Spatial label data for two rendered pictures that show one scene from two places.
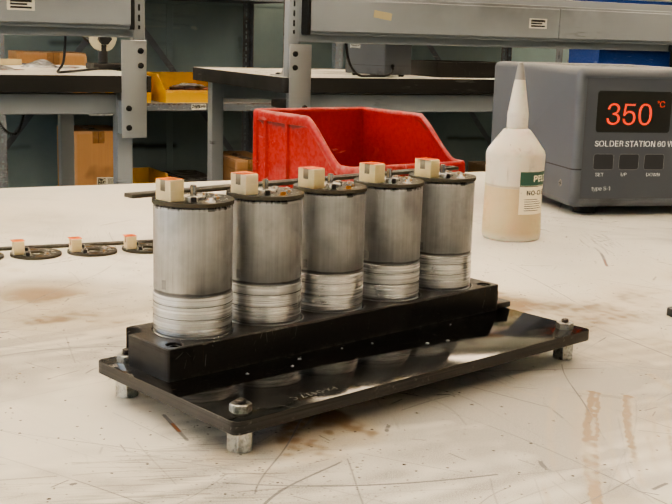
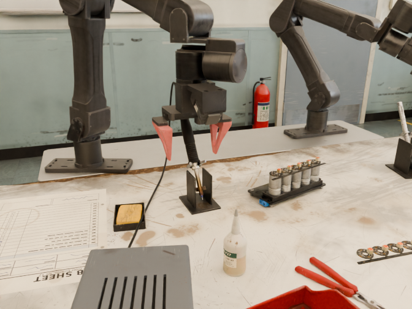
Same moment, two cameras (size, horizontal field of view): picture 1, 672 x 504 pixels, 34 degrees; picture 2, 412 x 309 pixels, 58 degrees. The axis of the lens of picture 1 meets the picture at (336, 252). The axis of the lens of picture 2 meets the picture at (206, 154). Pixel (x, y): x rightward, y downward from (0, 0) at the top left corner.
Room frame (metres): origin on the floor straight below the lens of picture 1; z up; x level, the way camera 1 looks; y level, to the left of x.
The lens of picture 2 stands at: (1.08, -0.08, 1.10)
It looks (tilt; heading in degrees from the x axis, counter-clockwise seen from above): 21 degrees down; 188
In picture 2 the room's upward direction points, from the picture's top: straight up
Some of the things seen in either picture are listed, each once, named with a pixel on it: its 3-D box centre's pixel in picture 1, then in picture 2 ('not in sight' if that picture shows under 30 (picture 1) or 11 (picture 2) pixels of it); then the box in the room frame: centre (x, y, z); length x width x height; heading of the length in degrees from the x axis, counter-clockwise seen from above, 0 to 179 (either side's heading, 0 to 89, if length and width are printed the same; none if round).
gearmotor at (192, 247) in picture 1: (192, 276); (313, 171); (0.33, 0.04, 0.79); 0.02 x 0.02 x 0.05
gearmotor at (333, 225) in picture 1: (328, 256); (295, 178); (0.37, 0.00, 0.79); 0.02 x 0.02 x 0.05
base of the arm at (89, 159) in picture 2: not in sight; (88, 151); (0.29, -0.48, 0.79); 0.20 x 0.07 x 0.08; 97
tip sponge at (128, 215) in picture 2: not in sight; (129, 216); (0.52, -0.30, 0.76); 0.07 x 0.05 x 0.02; 19
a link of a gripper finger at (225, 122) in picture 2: not in sight; (208, 132); (0.39, -0.17, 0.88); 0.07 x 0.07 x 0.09; 31
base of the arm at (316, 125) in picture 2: not in sight; (316, 120); (-0.08, 0.10, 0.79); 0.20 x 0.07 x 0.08; 118
